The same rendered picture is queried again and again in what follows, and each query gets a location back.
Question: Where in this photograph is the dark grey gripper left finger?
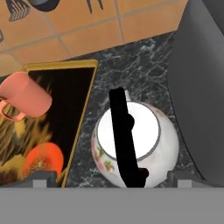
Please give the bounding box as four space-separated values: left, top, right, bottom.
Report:
0 170 58 189

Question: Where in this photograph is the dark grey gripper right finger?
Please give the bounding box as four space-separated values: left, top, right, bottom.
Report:
167 170 217 189

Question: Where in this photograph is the pink mug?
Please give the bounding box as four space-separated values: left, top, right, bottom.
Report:
0 71 53 123

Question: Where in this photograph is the black painted tray gold rim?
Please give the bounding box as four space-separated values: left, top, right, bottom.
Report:
0 59 99 189

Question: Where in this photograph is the grey rounded appliance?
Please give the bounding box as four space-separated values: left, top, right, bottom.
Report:
167 0 224 188

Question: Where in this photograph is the black slotted spatula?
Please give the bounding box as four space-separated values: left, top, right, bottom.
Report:
5 0 32 23

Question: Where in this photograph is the black ladle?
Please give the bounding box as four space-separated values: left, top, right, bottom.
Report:
28 0 61 13

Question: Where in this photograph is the black fork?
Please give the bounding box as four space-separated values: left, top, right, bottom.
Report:
85 0 105 15

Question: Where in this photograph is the white floral kettle black handle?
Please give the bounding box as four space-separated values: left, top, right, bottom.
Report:
90 87 180 189

